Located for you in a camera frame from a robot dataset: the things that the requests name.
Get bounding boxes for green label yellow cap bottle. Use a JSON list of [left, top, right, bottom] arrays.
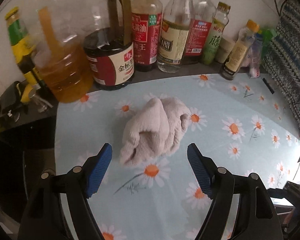
[[4, 7, 48, 103]]

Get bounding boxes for dark sauce jug olive handle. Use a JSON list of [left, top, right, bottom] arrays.
[[83, 0, 135, 90]]

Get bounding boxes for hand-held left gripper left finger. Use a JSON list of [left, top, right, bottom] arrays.
[[17, 142, 113, 240]]

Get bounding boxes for daisy print tablecloth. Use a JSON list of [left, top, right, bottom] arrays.
[[54, 74, 300, 240]]

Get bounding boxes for patterned woven cloth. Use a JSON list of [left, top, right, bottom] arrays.
[[261, 0, 300, 140]]

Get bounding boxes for white plastic bag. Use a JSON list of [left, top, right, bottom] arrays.
[[242, 30, 263, 70]]

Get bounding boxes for black marker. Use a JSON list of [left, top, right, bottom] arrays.
[[262, 77, 275, 94]]

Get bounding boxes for small jar beige lid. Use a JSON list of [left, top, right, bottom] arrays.
[[215, 37, 237, 64]]

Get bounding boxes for green plastic bag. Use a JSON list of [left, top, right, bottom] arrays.
[[261, 27, 278, 55]]

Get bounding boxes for red label soy sauce bottle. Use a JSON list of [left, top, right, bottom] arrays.
[[131, 0, 163, 72]]

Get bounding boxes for large clear oil jug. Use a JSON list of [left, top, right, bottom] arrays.
[[21, 0, 94, 103]]

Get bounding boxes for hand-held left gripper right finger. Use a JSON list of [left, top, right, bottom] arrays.
[[187, 143, 283, 240]]

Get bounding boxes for clear bottle red label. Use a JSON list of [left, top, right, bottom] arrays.
[[182, 0, 214, 65]]

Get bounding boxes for white towel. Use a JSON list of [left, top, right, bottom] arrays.
[[119, 97, 191, 167]]

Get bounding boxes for green label oil bottle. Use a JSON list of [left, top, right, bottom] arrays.
[[201, 2, 232, 64]]

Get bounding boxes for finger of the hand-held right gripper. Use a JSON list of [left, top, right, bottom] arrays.
[[267, 188, 294, 199]]

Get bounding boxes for slim bottle beige label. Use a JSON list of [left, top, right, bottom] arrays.
[[220, 20, 260, 80]]

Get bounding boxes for clear vinegar bottle beige label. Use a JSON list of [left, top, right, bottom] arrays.
[[157, 0, 194, 73]]

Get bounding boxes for black appliance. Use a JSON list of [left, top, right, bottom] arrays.
[[0, 81, 40, 119]]

